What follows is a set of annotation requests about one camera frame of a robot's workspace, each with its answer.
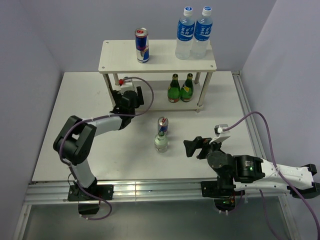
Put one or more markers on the right green glass bottle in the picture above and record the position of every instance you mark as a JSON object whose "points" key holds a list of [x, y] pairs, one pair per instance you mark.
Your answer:
{"points": [[187, 89]]}

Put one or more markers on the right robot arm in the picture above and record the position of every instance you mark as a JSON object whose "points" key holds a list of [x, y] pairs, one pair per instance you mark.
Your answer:
{"points": [[237, 174]]}

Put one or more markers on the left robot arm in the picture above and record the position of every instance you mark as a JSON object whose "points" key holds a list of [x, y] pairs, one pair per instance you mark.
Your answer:
{"points": [[75, 140]]}

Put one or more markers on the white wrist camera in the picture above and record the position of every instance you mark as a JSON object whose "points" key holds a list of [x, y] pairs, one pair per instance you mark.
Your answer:
{"points": [[221, 134], [126, 84]]}

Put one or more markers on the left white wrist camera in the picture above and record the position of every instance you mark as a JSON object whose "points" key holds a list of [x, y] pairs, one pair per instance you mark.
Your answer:
{"points": [[126, 84]]}

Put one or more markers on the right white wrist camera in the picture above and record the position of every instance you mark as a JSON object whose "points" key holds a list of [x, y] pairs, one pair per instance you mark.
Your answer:
{"points": [[221, 134]]}

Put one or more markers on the Pocari Sweat bottle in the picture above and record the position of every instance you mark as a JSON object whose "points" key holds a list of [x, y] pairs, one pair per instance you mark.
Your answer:
{"points": [[184, 35], [202, 32]]}

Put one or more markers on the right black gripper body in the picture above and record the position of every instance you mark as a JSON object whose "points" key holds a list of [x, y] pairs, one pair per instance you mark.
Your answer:
{"points": [[207, 146]]}

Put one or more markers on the white two-tier shelf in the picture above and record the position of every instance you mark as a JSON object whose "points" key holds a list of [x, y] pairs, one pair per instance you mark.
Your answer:
{"points": [[118, 59]]}

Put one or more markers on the left green glass bottle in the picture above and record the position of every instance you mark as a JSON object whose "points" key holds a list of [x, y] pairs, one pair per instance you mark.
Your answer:
{"points": [[173, 91]]}

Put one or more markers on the clear glass bottle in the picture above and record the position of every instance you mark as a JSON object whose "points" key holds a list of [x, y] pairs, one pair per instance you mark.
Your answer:
{"points": [[161, 142]]}

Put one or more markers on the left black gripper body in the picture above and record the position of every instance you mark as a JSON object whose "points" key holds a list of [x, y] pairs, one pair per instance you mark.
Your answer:
{"points": [[137, 101]]}

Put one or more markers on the aluminium side rail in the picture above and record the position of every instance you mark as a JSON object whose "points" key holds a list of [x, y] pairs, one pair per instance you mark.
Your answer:
{"points": [[250, 121]]}

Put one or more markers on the Red Bull can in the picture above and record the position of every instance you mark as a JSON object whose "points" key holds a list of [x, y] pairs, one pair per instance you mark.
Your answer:
{"points": [[142, 44], [163, 125]]}

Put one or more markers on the green glass bottle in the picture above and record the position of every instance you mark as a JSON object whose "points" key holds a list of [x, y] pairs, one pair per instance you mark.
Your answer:
{"points": [[187, 89], [173, 91]]}

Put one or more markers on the aluminium front rail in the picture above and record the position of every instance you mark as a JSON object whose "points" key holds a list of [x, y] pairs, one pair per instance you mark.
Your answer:
{"points": [[53, 193]]}

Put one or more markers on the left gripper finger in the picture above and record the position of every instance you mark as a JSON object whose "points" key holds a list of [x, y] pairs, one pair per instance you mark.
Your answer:
{"points": [[116, 95], [140, 98]]}

